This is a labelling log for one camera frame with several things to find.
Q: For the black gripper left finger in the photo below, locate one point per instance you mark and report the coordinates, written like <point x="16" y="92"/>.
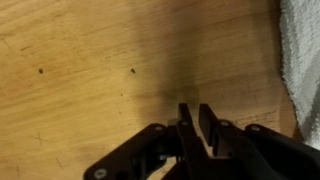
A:
<point x="148" y="151"/>

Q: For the white cloth towel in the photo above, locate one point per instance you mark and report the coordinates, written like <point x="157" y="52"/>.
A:
<point x="300" y="36"/>

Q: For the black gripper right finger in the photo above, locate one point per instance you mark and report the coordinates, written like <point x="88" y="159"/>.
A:
<point x="259" y="148"/>

